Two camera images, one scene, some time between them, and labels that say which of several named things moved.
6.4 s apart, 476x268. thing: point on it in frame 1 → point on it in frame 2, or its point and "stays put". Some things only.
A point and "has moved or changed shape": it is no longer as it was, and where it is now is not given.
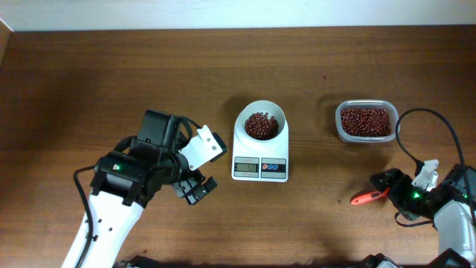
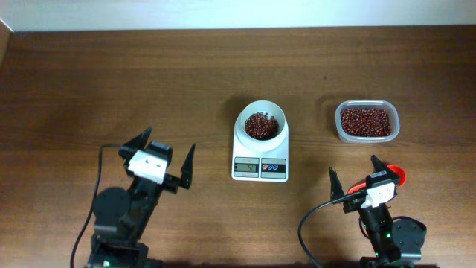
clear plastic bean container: x=363 y=121 stays put
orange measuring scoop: x=369 y=196 has moved or changed shape
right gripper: x=391 y=184 → x=353 y=203
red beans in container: x=366 y=122 stays put
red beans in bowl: x=261 y=126 stays put
